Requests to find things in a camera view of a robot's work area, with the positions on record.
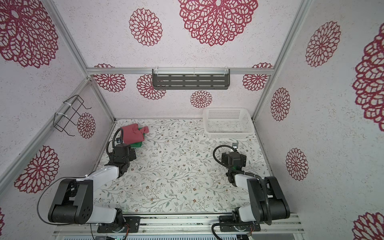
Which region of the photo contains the pink tank top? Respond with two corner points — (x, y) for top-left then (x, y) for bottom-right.
(121, 124), (149, 145)

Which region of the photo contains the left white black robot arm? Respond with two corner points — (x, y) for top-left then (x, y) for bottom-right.
(48, 144), (136, 232)

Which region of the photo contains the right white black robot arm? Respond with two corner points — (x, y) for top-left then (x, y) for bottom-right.
(220, 152), (291, 225)

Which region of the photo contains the white plastic basket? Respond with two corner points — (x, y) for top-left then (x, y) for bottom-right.
(203, 108), (255, 139)

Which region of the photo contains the floral table mat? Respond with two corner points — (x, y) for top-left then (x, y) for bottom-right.
(94, 119), (272, 214)

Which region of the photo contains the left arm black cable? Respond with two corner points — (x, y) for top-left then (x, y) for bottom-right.
(36, 128), (125, 240)

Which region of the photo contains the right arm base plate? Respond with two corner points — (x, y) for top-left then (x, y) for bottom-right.
(219, 215), (261, 233)

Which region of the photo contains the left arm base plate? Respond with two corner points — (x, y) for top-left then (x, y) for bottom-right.
(97, 217), (141, 234)

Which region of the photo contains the black wire wall rack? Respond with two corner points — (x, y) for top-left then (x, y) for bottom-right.
(53, 95), (91, 137)

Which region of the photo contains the aluminium mounting rail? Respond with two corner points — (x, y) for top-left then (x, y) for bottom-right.
(49, 213), (305, 240)

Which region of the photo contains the grey slotted wall shelf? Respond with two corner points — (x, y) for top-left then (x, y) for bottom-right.
(152, 69), (231, 90)

